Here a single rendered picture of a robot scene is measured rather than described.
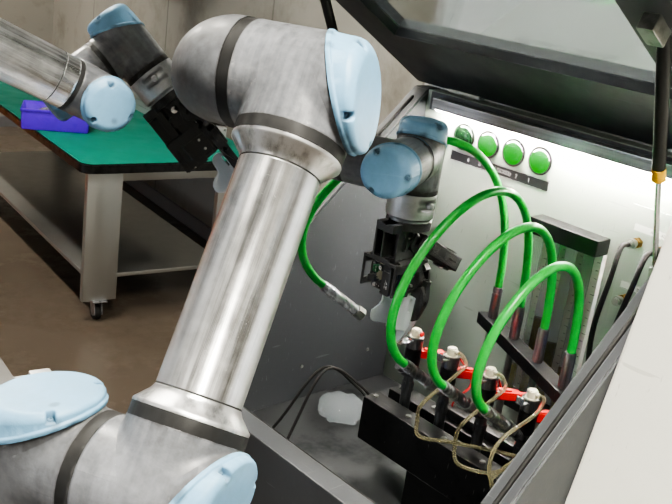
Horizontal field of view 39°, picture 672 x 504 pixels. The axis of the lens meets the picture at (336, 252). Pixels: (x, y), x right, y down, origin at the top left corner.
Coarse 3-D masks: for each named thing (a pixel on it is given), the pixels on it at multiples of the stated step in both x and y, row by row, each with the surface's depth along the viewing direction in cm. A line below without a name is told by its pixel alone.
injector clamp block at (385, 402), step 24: (384, 408) 157; (432, 408) 159; (360, 432) 162; (384, 432) 157; (408, 432) 153; (432, 432) 151; (408, 456) 154; (432, 456) 150; (456, 456) 146; (480, 456) 146; (504, 456) 147; (408, 480) 154; (432, 480) 150; (456, 480) 146; (480, 480) 143
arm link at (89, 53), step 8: (80, 48) 143; (88, 48) 142; (96, 48) 142; (80, 56) 141; (88, 56) 141; (96, 56) 141; (104, 56) 142; (96, 64) 141; (104, 64) 142; (112, 72) 143; (48, 104) 140; (56, 112) 141; (64, 112) 141; (64, 120) 144
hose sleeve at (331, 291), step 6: (324, 288) 156; (330, 288) 157; (330, 294) 157; (336, 294) 157; (342, 294) 158; (336, 300) 158; (342, 300) 158; (348, 300) 159; (342, 306) 159; (348, 306) 159; (354, 306) 159; (354, 312) 160
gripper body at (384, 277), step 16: (384, 224) 142; (400, 224) 142; (416, 224) 142; (384, 240) 143; (400, 240) 143; (416, 240) 146; (368, 256) 146; (384, 256) 144; (400, 256) 144; (384, 272) 144; (400, 272) 143; (416, 272) 145; (384, 288) 144; (416, 288) 148
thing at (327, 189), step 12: (456, 144) 155; (468, 144) 156; (480, 156) 157; (492, 168) 158; (336, 180) 150; (492, 180) 160; (324, 192) 151; (504, 204) 161; (312, 216) 151; (504, 216) 162; (504, 228) 163; (300, 252) 153; (504, 252) 165; (504, 264) 166; (312, 276) 155
